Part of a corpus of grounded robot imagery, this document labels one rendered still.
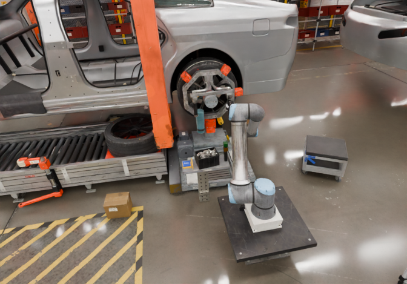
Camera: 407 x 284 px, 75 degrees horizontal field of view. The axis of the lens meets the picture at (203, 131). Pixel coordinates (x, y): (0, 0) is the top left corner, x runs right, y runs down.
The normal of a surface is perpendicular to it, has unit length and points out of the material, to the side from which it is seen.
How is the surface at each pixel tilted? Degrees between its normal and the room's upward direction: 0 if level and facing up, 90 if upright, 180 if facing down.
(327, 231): 0
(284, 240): 0
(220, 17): 81
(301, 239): 0
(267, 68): 90
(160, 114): 90
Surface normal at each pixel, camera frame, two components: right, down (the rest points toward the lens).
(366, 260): -0.05, -0.84
